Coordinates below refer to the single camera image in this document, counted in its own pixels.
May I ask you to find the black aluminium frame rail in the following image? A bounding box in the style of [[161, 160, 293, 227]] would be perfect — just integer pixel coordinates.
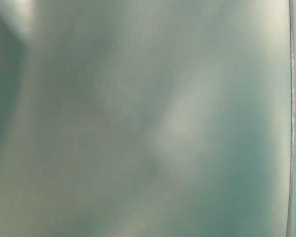
[[286, 0, 296, 237]]

